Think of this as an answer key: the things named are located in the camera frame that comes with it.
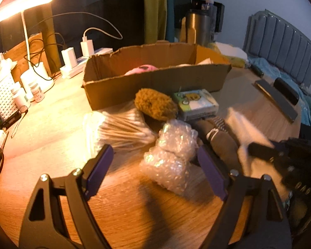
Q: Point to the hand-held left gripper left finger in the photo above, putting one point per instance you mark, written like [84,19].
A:
[99,172]

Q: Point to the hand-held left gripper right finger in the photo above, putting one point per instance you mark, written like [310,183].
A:
[212,175]

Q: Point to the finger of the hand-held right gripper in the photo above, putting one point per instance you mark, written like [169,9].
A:
[261,151]

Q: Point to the cardboard box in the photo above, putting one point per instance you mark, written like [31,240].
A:
[155,83]

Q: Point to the bag of cotton swabs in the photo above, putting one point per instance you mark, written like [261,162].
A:
[119,129]

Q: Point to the bubble wrap bundle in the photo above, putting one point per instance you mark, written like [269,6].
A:
[172,147]

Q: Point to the striped sock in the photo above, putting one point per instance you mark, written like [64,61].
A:
[219,124]

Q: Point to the black smartphone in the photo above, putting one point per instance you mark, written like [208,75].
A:
[277,99]

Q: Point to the black glasses case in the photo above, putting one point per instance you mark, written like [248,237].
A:
[286,89]

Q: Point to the green tissue pack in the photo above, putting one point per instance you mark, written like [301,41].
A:
[197,102]

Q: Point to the black remote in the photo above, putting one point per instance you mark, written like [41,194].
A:
[256,70]

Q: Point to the teal blanket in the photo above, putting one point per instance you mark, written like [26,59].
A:
[274,70]

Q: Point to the brown fluffy sponge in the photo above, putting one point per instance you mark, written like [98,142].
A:
[155,103]

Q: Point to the white and yellow towels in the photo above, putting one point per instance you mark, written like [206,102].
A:
[233,54]

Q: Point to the small white bottle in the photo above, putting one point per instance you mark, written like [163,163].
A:
[36,92]

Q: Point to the black flat device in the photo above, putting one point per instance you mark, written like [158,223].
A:
[12,119]

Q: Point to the small white box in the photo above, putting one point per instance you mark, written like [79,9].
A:
[0,138]

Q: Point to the white pill bottle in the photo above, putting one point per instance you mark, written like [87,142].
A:
[20,98]

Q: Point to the grey padded headboard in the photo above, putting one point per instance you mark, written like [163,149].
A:
[280,41]

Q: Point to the pink plush toy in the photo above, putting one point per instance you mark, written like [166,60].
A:
[142,69]

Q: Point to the white charger block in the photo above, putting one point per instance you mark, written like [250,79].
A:
[68,57]

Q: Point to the white perforated basket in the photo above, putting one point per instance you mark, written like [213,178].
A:
[2,96]

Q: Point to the steel thermos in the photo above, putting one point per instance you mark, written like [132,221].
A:
[198,27]

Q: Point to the brown cardboard carton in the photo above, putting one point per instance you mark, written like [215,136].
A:
[16,54]

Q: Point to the white power strip with chargers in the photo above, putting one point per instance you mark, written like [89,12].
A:
[45,37]

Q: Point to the clear plastic bottle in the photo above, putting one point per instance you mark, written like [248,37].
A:
[212,13]

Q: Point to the yellow-green curtain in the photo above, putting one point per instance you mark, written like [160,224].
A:
[155,10]

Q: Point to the white desk lamp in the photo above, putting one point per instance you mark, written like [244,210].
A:
[26,4]

